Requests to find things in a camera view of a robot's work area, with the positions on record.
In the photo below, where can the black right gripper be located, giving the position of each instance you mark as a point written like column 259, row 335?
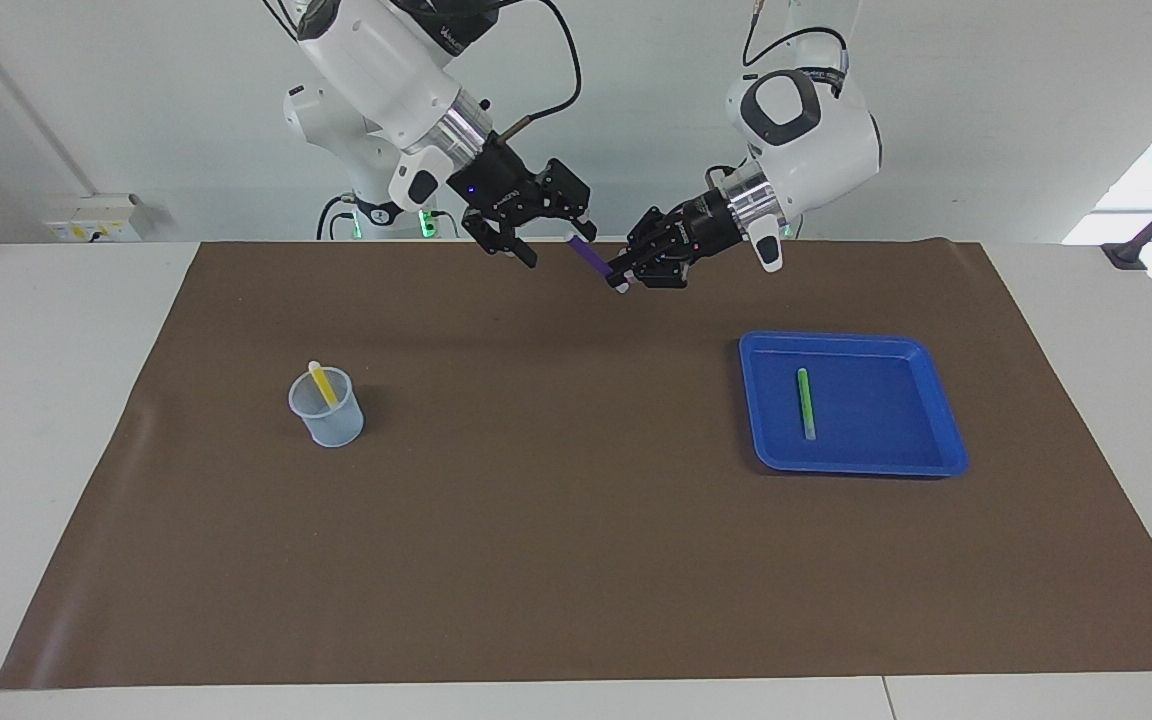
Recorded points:
column 496, row 180

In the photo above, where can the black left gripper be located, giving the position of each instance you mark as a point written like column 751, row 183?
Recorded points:
column 711, row 222

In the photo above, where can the purple marker pen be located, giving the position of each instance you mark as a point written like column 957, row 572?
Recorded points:
column 591, row 260

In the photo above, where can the green marker pen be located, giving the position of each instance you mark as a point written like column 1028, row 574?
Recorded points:
column 806, row 400

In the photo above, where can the yellow marker pen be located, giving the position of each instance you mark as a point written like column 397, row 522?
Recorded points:
column 322, row 385

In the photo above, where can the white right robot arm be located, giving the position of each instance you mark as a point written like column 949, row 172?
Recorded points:
column 376, row 60

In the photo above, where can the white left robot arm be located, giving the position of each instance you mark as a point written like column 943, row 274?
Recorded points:
column 826, row 140

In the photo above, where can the brown paper table mat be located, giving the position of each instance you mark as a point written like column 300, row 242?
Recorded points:
column 576, row 520

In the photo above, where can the blue plastic tray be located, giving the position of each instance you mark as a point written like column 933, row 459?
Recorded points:
column 866, row 450

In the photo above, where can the translucent plastic cup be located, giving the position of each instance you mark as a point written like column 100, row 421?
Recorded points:
column 331, row 425

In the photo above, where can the white wall power outlet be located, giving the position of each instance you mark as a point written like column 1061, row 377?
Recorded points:
column 91, row 220

